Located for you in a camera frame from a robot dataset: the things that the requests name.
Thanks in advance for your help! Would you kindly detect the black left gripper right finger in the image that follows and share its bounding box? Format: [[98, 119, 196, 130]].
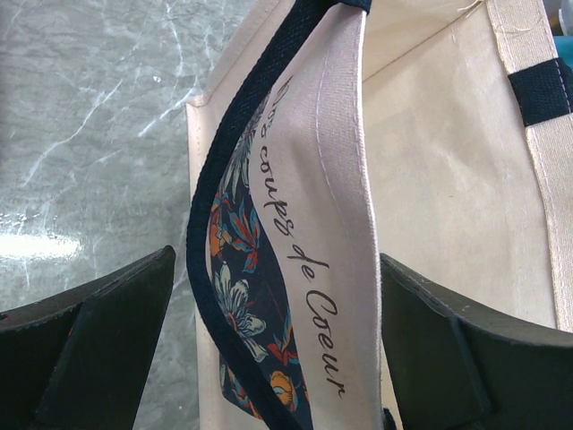
[[381, 254, 572, 429]]

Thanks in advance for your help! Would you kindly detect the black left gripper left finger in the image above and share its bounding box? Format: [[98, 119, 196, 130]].
[[1, 246, 175, 429]]

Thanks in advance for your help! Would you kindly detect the beige canvas tote bag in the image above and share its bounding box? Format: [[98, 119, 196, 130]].
[[186, 1, 572, 429]]

